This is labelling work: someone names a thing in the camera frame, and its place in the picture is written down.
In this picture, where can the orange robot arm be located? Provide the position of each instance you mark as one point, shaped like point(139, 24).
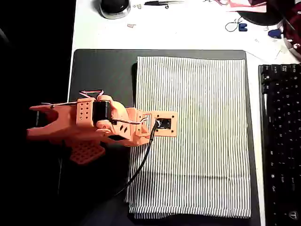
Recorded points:
point(68, 117)

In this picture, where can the black keyboard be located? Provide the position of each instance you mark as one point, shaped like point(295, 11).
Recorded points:
point(282, 141)

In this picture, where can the striped grey cloth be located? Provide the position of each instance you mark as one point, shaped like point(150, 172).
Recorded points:
point(200, 106)

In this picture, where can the red paper sheets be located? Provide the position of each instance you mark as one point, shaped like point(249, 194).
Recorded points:
point(247, 8)

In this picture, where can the small clear plastic scrap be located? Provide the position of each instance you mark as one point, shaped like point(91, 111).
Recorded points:
point(130, 25)
point(139, 6)

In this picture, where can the red patterned cloth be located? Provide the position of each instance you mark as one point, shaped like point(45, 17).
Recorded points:
point(296, 23)

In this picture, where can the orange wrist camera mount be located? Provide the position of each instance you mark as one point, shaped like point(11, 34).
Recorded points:
point(164, 114)

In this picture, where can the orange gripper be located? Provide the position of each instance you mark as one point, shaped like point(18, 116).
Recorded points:
point(139, 134)

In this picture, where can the black silver computer mouse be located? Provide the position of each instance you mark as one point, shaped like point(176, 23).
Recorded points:
point(114, 7)

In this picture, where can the blue plastic clip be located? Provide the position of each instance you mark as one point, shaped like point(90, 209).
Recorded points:
point(241, 27)

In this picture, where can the black thread snips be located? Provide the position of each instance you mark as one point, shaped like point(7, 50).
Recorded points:
point(152, 3)

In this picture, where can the blue plastic piece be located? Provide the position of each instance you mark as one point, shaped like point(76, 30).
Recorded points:
point(274, 33)

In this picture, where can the black desk mat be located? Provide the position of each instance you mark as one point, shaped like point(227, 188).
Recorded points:
point(105, 70)

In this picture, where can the black round disc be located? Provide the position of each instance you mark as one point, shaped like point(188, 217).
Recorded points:
point(258, 17)

